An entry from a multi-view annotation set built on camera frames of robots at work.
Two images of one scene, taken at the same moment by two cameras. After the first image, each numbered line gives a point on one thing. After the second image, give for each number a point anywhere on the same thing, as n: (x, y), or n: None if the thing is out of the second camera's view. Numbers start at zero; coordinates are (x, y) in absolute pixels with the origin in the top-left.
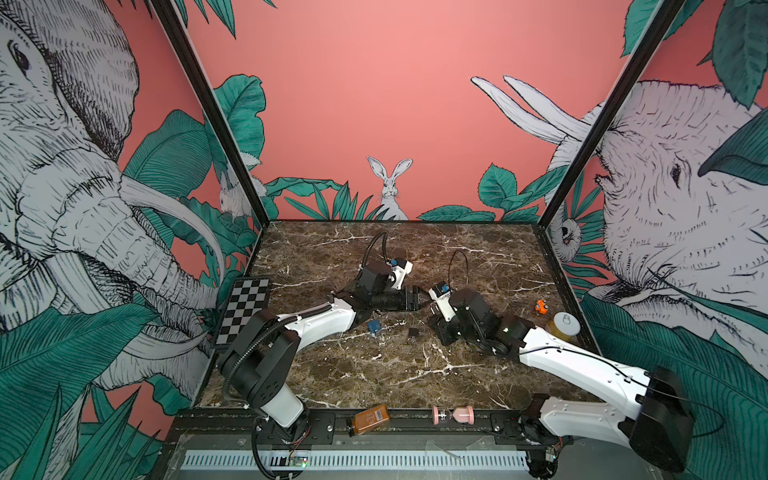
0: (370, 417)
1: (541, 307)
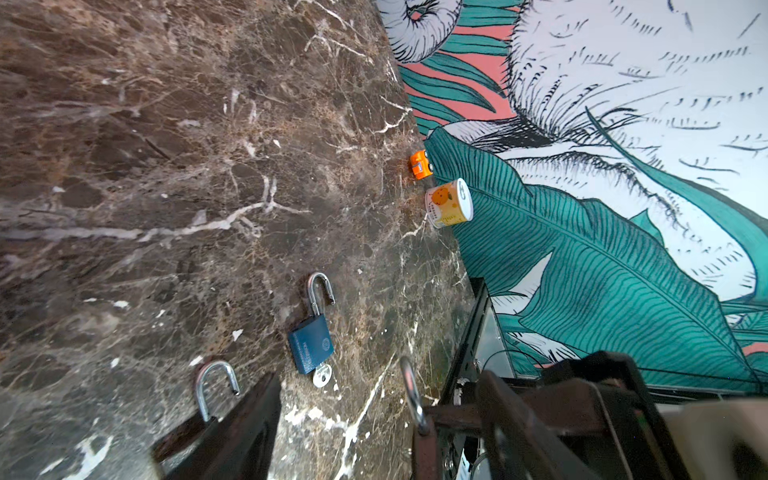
0: None
1: (420, 165)
